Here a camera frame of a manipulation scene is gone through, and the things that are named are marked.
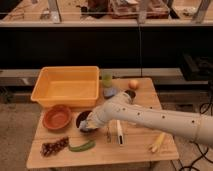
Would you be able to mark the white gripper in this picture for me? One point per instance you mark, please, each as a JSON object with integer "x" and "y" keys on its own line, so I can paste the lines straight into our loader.
{"x": 97, "y": 118}

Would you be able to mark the dark purple bowl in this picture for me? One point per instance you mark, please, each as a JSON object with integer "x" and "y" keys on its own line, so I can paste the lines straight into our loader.
{"x": 83, "y": 117}

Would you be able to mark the blue grey towel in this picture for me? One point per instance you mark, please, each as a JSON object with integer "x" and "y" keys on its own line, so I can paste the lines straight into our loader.
{"x": 83, "y": 126}

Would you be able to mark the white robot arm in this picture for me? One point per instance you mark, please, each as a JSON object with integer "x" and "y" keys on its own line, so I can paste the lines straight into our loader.
{"x": 191, "y": 126}

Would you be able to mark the orange clay bowl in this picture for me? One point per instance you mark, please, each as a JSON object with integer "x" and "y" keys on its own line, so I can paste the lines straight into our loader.
{"x": 57, "y": 117}

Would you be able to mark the metal fork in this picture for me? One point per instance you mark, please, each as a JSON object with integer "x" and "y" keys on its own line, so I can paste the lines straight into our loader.
{"x": 108, "y": 133}

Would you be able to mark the green chili pepper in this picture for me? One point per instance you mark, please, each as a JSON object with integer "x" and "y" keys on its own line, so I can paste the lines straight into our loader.
{"x": 86, "y": 146}

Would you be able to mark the blue lid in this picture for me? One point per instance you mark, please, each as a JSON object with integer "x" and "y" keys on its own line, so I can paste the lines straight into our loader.
{"x": 109, "y": 92}

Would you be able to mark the yellow plastic tub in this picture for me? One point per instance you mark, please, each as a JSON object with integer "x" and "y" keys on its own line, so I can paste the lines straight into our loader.
{"x": 74, "y": 86}

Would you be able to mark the wooden table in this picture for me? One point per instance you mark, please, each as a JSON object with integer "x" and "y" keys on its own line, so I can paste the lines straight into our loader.
{"x": 137, "y": 140}

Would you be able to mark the small metal pot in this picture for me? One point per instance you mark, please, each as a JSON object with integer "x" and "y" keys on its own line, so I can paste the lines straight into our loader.
{"x": 131, "y": 93}

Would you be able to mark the green cup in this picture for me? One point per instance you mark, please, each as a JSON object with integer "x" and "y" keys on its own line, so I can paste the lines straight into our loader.
{"x": 106, "y": 79}

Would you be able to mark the brown grape bunch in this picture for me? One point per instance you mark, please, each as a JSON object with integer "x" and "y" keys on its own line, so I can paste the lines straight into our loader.
{"x": 53, "y": 148}

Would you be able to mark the white handled knife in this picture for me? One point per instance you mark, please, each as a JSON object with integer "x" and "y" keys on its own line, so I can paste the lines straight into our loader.
{"x": 119, "y": 132}

